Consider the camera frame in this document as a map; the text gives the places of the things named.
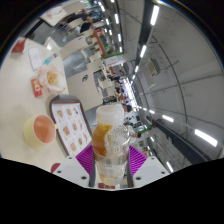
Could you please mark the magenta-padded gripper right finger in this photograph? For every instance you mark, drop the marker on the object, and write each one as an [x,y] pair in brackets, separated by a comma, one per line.
[137,159]

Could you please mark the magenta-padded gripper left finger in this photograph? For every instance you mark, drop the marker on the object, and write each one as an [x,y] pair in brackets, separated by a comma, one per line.
[84,159]

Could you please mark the clear plastic drink bottle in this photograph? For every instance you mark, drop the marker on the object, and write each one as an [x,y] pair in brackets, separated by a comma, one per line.
[110,150]

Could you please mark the person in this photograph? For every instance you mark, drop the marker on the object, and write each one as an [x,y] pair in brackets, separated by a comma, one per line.
[87,27]
[81,16]
[128,109]
[135,133]

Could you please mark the brown food tray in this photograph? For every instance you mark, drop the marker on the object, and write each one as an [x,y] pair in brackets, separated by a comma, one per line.
[71,125]

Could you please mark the yellow cup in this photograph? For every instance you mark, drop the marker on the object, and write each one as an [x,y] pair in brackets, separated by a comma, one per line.
[40,130]

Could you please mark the cream chairs group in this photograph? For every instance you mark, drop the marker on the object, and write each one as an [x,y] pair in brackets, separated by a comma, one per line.
[83,83]

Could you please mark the small red packet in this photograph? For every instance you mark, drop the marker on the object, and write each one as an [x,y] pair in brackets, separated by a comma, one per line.
[37,87]

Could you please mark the ceiling air conditioner unit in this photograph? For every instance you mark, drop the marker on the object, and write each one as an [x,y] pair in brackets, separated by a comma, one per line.
[153,67]

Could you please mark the small teal-capped bottle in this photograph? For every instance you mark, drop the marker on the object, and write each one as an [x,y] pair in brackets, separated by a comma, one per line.
[50,60]

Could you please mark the white paper card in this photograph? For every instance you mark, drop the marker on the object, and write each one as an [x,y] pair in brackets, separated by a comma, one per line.
[34,58]

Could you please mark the red wallet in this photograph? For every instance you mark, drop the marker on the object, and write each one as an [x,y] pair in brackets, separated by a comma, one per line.
[18,45]

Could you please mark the ceiling lights group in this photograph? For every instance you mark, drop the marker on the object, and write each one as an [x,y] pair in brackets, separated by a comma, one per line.
[154,15]

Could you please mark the cream dining table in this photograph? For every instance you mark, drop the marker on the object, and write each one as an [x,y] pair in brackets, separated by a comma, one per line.
[55,14]

